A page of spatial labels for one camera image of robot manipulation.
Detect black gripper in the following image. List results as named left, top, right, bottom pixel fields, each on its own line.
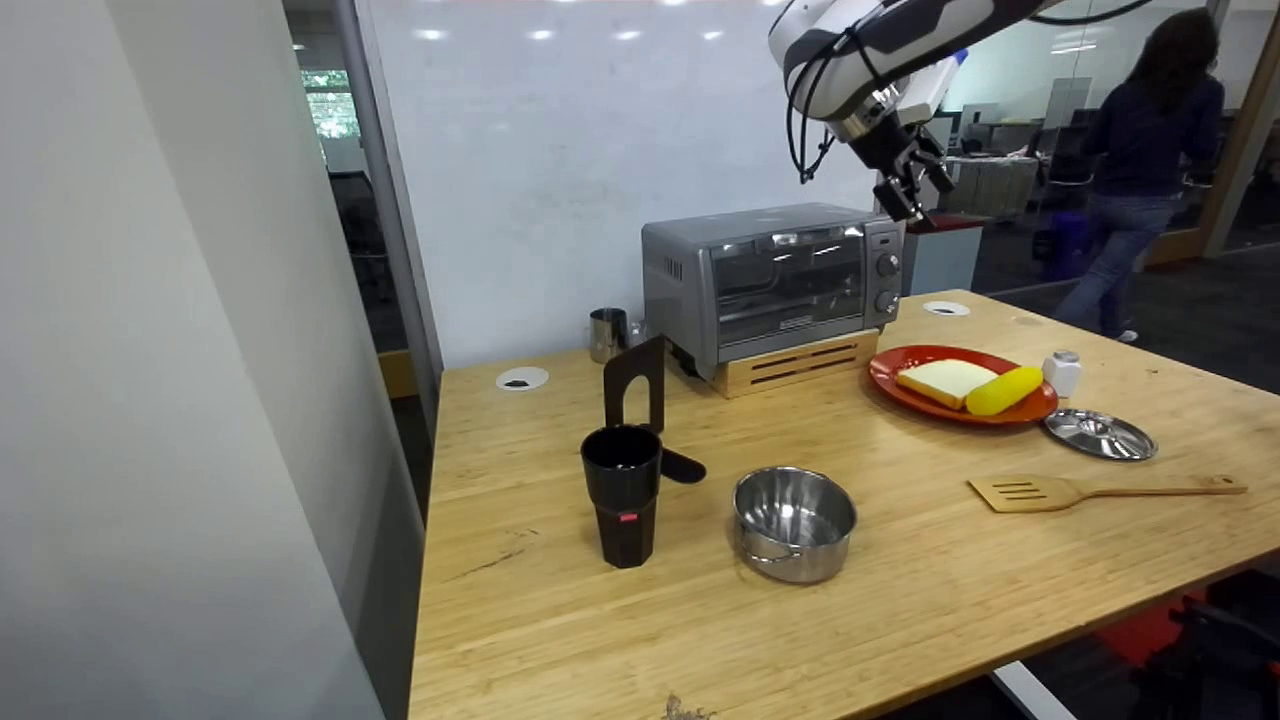
left=847, top=109, right=960, bottom=227

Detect silver toaster oven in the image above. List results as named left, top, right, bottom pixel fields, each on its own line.
left=640, top=199, right=912, bottom=385

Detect red round plate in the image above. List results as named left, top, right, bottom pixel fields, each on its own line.
left=866, top=338, right=1063, bottom=430

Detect pale yellow butter slab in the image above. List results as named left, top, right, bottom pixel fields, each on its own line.
left=893, top=357, right=1004, bottom=412

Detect wooden slatted crate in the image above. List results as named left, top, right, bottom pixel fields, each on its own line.
left=711, top=329, right=883, bottom=400

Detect yellow corn cob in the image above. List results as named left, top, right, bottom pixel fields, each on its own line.
left=965, top=365, right=1047, bottom=420

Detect person in dark clothes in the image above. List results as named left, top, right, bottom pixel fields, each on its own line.
left=1056, top=7, right=1227, bottom=343

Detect white salt shaker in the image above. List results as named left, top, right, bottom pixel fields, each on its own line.
left=1042, top=348, right=1086, bottom=402

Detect round steel pot lid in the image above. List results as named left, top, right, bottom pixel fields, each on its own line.
left=1042, top=402, right=1161, bottom=467

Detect wooden slotted spatula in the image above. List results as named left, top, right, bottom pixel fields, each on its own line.
left=965, top=472, right=1254, bottom=519

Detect small steel cup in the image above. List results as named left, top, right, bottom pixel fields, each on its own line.
left=590, top=302, right=635, bottom=366

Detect small steel pot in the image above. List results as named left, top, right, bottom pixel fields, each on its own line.
left=727, top=465, right=860, bottom=586

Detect black plastic cup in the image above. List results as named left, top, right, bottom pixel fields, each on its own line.
left=575, top=425, right=667, bottom=572

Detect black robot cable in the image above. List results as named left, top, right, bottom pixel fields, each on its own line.
left=785, top=0, right=872, bottom=186

